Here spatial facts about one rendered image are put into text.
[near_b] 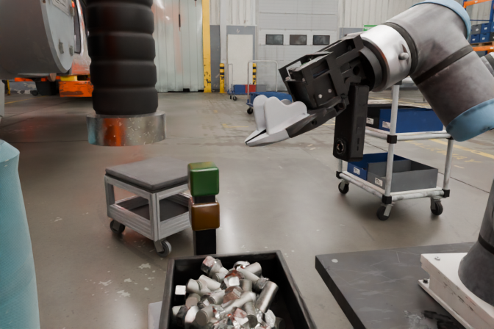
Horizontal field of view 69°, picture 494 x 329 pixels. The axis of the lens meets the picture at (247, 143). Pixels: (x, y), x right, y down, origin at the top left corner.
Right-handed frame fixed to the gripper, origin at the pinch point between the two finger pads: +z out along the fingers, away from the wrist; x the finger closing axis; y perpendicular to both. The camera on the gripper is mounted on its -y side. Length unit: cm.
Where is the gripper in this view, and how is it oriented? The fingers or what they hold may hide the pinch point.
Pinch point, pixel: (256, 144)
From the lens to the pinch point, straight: 49.2
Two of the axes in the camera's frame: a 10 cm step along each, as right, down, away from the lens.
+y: -4.0, -8.5, -3.3
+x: 3.5, 1.9, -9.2
